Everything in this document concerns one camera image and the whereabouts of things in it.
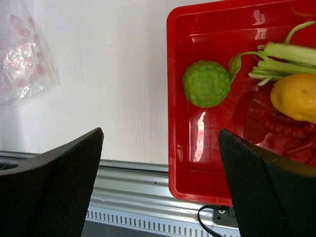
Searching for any black cable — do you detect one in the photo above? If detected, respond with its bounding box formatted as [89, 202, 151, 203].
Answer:
[197, 205, 239, 237]

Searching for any red plastic tray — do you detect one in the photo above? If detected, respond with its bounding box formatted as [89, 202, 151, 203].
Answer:
[166, 0, 316, 206]

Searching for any clear zip top bag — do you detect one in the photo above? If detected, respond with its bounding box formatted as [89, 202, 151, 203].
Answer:
[0, 0, 60, 105]

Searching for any green bumpy custard apple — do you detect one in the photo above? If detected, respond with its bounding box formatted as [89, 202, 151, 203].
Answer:
[183, 60, 231, 108]

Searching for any white slotted cable duct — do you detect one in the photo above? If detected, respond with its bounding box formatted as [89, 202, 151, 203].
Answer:
[83, 209, 240, 237]

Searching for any aluminium rail frame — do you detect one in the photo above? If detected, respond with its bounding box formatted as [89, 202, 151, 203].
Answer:
[0, 150, 233, 223]

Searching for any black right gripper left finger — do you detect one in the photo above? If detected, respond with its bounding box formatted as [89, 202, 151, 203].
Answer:
[0, 128, 104, 237]

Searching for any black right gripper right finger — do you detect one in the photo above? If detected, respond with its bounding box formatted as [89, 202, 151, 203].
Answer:
[218, 129, 316, 237]

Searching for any green celery stalk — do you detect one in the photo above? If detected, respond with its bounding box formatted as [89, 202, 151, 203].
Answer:
[228, 21, 316, 86]

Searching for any yellow lemon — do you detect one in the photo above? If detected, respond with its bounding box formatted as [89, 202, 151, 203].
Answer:
[270, 74, 316, 123]

